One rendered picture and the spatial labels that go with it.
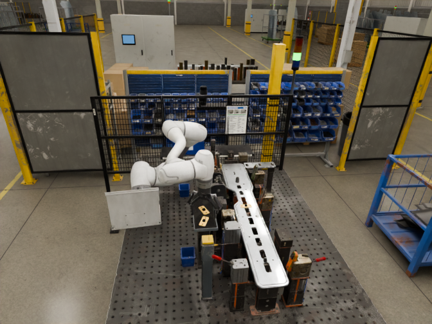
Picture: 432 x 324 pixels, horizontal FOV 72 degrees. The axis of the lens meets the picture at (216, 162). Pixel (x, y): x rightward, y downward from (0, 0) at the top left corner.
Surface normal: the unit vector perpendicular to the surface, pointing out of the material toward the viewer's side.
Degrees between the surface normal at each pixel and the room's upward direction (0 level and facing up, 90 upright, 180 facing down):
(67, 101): 92
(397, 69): 90
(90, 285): 0
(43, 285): 0
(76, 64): 90
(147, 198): 90
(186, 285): 0
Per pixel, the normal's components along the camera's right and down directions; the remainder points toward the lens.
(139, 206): 0.22, 0.47
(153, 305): 0.03, -0.88
